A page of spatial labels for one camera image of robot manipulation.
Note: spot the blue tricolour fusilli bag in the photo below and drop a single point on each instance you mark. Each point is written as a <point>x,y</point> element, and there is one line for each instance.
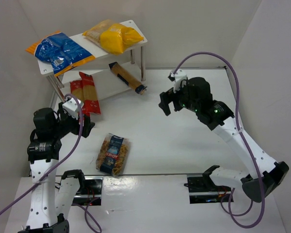
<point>112,156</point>

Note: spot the red spaghetti pack right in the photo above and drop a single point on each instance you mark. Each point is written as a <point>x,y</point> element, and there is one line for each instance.
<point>91,103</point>

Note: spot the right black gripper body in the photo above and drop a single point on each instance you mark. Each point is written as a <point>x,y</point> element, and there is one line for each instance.
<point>171,97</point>

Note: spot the blue-capped spaghetti pack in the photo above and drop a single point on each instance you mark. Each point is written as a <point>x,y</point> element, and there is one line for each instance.
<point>127,78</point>

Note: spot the white two-tier shelf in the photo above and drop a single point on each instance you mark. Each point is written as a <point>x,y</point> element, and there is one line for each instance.
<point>107,84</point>

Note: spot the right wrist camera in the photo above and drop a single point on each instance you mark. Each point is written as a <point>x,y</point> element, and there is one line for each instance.
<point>179,78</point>

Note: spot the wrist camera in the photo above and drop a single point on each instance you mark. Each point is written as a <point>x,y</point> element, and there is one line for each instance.
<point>179,78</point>
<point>71,107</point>

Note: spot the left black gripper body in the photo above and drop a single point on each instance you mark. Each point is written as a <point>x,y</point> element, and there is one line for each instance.
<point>83,124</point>

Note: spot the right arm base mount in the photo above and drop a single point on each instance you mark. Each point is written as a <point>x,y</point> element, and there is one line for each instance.
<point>202,190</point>

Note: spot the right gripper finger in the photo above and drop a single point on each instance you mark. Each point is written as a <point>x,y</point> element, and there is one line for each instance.
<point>164,100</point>
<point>166,108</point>

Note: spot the blue orange pasta bag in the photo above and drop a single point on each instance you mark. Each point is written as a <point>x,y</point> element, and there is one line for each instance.
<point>61,52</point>

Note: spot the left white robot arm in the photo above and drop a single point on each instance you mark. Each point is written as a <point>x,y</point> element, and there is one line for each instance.
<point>50,206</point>

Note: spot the red spaghetti pack left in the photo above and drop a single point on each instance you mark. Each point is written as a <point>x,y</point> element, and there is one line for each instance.
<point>76,89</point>

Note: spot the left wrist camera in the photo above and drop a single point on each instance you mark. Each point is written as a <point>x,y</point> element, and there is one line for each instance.
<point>71,107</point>

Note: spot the yellow macaroni bag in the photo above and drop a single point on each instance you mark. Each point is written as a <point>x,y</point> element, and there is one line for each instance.
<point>113,37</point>

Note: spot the red spaghetti pack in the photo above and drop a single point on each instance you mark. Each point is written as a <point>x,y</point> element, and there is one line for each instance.
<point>76,89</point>
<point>91,103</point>

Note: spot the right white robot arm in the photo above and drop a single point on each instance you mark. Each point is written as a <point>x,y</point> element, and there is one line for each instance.
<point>263,174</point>

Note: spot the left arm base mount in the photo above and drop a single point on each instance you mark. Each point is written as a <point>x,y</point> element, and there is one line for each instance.
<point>79,190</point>

